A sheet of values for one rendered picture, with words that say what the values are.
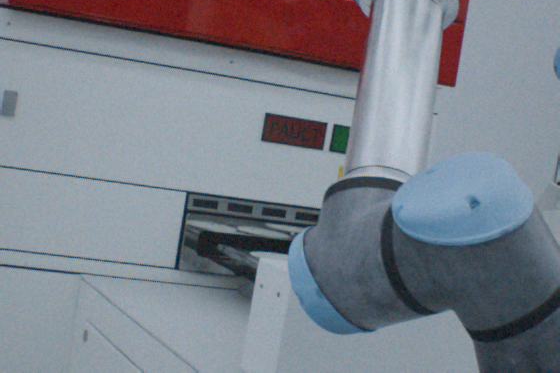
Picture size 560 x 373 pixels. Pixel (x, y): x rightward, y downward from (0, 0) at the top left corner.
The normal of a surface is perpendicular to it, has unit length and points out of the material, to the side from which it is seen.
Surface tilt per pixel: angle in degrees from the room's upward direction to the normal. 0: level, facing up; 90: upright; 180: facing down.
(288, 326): 90
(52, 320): 90
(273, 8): 90
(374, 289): 116
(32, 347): 90
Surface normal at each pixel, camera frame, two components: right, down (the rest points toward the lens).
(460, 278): -0.47, 0.51
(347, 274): -0.66, 0.07
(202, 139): 0.41, 0.12
